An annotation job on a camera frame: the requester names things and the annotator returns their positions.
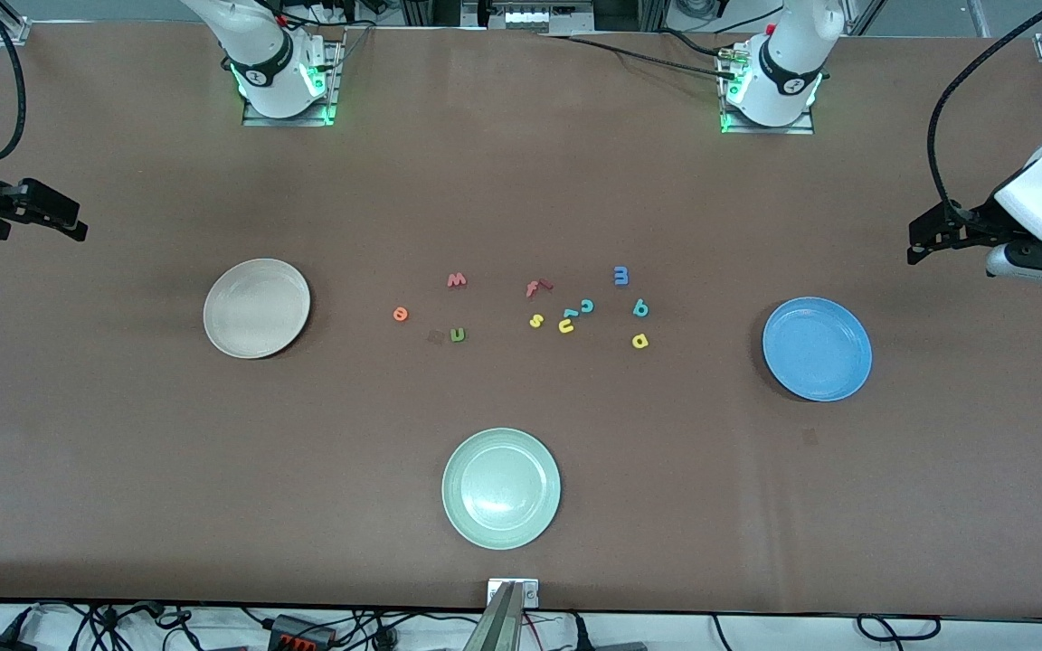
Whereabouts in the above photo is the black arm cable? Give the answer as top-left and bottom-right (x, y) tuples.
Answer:
(0, 0), (29, 165)
(928, 0), (1042, 227)

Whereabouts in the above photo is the black orange power strip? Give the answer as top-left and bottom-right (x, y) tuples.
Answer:
(268, 615), (337, 651)

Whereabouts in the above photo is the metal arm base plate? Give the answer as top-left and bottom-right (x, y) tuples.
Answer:
(718, 41), (817, 137)
(242, 36), (339, 127)

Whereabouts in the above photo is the blue plate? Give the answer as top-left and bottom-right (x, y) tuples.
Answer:
(762, 297), (874, 402)

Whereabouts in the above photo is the long black table cable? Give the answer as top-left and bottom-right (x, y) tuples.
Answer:
(539, 32), (744, 80)

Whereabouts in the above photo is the black looped floor cable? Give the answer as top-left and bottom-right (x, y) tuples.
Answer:
(856, 615), (943, 643)

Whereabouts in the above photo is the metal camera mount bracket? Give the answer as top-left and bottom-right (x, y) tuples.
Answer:
(465, 579), (540, 651)

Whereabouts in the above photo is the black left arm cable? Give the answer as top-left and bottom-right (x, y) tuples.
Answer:
(928, 0), (1042, 227)

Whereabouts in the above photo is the beige brown plate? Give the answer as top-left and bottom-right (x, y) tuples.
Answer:
(203, 258), (312, 360)

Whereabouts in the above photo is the silver box with ports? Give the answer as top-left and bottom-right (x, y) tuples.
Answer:
(485, 0), (596, 33)

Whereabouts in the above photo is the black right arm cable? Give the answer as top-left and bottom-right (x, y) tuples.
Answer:
(0, 0), (29, 165)

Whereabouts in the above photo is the pale green plate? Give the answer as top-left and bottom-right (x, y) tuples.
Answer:
(441, 428), (563, 551)

